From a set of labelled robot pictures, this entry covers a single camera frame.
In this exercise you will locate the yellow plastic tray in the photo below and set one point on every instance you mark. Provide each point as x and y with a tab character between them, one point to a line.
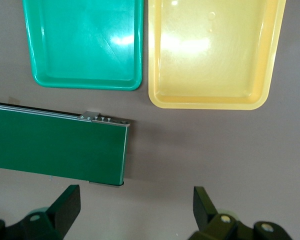
215	57

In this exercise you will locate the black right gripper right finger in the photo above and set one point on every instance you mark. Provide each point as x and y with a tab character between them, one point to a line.
205	212

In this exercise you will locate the green plastic tray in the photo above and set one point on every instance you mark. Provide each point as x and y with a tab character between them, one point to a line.
85	42

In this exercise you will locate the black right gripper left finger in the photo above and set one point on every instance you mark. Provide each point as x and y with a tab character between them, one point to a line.
65	210

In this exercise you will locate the green conveyor belt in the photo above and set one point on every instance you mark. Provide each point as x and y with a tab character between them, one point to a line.
52	147

